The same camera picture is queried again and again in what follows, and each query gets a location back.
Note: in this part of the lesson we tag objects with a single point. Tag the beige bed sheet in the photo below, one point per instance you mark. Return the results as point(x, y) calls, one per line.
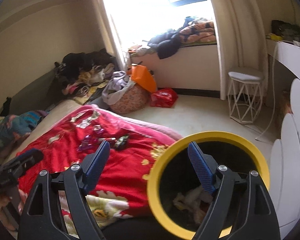
point(64, 108)

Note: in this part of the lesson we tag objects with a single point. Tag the purple clear candy wrapper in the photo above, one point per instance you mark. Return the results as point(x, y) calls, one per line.
point(93, 138)

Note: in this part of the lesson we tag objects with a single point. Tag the floral laundry basket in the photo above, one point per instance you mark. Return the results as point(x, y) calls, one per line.
point(134, 99)

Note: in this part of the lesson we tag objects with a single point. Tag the lilac white clothes in basket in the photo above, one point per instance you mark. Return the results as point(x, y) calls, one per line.
point(119, 84)

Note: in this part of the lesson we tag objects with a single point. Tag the white wire frame stool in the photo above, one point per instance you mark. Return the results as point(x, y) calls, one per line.
point(245, 94)

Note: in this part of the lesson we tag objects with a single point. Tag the teal patterned garment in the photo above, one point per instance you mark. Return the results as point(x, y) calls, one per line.
point(14, 128)

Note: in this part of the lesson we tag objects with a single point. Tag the dark blue jacket on sill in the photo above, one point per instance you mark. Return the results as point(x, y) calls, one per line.
point(168, 43)

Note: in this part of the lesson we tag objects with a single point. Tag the white scalloped cabinet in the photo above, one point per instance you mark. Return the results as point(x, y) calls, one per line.
point(285, 167)

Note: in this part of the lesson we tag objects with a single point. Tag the window with dark frame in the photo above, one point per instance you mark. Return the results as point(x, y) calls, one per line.
point(136, 21)

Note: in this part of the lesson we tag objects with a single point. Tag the red plastic bag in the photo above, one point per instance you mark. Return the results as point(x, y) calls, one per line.
point(165, 98)

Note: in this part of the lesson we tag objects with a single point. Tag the white dressing table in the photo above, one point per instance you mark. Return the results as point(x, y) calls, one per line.
point(286, 54)

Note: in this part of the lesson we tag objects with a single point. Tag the red long snack wrapper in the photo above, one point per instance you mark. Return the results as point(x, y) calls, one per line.
point(109, 139)

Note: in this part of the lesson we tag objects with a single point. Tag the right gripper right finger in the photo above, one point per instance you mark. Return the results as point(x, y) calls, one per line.
point(247, 200)

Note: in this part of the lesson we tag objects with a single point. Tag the red floral blanket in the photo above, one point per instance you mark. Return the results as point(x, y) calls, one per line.
point(119, 202)

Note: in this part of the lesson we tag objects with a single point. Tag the person's hand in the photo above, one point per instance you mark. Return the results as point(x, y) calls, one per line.
point(4, 201)

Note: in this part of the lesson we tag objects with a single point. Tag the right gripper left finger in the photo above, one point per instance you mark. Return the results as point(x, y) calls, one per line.
point(42, 217)

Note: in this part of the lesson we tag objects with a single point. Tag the yellow rimmed black trash bin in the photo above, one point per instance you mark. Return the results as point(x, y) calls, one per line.
point(207, 174)

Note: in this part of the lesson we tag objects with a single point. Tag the dark green snack wrapper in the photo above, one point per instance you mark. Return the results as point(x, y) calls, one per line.
point(121, 142)

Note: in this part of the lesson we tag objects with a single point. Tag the pile of clothes on bed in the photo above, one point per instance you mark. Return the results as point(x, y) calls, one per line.
point(83, 76)

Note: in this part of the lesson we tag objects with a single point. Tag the orange patterned quilt on sill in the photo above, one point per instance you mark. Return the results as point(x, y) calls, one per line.
point(198, 31)

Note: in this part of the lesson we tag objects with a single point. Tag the orange paper bag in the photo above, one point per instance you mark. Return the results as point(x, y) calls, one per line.
point(142, 76)

